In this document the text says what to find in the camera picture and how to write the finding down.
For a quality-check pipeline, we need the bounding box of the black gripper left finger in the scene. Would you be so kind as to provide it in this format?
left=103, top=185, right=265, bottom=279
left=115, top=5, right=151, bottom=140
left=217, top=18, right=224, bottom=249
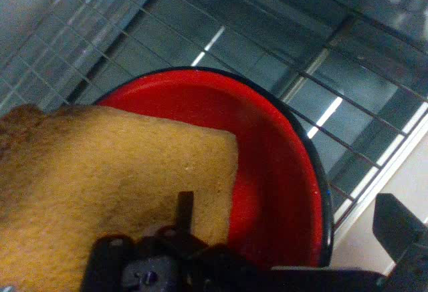
left=82, top=190, right=272, bottom=292

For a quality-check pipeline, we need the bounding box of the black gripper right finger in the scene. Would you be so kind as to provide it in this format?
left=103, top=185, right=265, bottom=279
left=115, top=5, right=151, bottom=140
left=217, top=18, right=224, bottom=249
left=372, top=192, right=428, bottom=292

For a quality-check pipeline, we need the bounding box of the toasted bread slice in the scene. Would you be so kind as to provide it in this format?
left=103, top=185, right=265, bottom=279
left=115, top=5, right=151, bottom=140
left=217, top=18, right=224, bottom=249
left=0, top=104, right=239, bottom=292

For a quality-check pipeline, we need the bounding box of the red bowl with black rim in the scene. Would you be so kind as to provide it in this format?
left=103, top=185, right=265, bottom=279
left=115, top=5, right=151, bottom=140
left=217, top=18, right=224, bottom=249
left=96, top=66, right=335, bottom=269

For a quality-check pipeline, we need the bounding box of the metal wire rack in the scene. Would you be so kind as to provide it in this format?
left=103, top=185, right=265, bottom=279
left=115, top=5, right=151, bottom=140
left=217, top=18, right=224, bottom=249
left=0, top=0, right=428, bottom=229

